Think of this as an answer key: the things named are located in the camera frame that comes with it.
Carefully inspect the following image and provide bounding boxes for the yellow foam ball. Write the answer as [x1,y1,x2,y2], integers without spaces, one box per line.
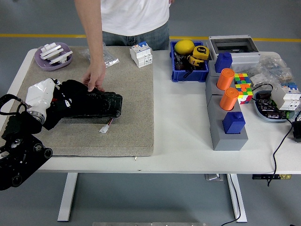
[174,39,195,55]

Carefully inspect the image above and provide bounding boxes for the black table control panel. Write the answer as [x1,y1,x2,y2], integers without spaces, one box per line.
[252,174,292,180]

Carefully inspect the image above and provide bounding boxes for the grey socket base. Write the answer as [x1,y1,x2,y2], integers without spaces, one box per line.
[207,58,236,77]
[207,94,249,151]
[205,75,236,96]

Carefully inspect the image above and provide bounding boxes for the person's right hand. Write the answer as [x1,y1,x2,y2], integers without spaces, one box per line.
[82,61,106,93]

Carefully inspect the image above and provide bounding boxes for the dark metal tool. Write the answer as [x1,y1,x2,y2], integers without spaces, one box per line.
[174,51,189,71]

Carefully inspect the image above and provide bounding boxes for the black glossy panel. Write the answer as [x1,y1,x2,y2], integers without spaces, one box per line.
[60,88,123,120]

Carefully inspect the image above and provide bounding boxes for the small white circuit breaker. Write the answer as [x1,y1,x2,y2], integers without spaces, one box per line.
[129,41,153,69]

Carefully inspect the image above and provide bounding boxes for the black power adapter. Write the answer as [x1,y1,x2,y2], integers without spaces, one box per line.
[292,121,301,143]

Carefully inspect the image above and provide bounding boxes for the black power cord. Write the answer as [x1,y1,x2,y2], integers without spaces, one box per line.
[251,83,294,187]

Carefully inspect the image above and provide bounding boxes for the grey metal bracket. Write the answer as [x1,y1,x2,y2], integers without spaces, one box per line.
[204,173,224,181]

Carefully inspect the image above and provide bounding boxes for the blue plastic bin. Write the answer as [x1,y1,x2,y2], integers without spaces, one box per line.
[170,41,210,83]

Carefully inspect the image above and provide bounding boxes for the clear bag of parts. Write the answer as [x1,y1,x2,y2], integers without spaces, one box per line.
[255,55,288,73]
[270,66,294,86]

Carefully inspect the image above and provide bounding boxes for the clear bag of metal nuts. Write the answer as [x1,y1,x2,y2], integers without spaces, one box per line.
[79,42,120,69]

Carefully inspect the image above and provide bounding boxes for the yellow black tape measure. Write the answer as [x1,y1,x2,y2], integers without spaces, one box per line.
[192,46,210,61]
[188,56,205,68]

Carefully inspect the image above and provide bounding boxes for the grey-brown mat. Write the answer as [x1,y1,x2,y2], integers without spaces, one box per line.
[10,46,155,157]

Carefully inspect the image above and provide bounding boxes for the wide white circuit breaker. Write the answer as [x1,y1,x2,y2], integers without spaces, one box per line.
[270,82,301,111]

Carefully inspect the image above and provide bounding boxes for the green terminal block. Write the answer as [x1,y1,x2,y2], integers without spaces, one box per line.
[270,100,296,118]

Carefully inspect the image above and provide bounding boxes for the white table leg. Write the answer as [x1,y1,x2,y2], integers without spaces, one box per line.
[226,173,248,223]
[57,173,78,222]

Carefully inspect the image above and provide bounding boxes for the purple plastic tray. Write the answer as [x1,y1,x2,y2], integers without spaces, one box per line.
[34,42,73,72]

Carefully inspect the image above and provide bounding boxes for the blue square block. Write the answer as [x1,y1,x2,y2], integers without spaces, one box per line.
[222,111,246,134]
[215,52,233,73]

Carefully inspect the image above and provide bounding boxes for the small labelled packet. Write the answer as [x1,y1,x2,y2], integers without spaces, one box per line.
[249,73,268,89]

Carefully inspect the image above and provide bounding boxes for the black floor cable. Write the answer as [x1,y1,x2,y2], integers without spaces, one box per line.
[220,174,242,226]

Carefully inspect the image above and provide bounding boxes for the white plastic clip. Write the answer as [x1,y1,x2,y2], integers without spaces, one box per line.
[39,42,67,60]
[48,50,72,65]

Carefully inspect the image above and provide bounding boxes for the multicolour puzzle cube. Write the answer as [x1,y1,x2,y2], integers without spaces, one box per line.
[235,83,254,105]
[233,73,252,86]

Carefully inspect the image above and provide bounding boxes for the grey enclosure with clear lid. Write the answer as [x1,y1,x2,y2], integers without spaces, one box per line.
[206,35,261,71]

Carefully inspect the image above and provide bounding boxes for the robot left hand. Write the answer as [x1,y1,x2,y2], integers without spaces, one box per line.
[24,78,72,112]

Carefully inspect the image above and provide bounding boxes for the light blue tray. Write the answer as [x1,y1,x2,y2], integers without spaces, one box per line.
[253,90,296,123]

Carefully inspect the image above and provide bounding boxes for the coloured wires with white plug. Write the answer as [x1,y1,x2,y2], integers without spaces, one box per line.
[98,117,116,133]

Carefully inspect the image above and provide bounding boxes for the person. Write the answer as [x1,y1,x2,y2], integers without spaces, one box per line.
[74,0,174,93]

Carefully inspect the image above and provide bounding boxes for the orange cylinder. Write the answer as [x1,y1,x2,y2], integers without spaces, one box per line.
[216,68,235,91]
[219,88,239,111]

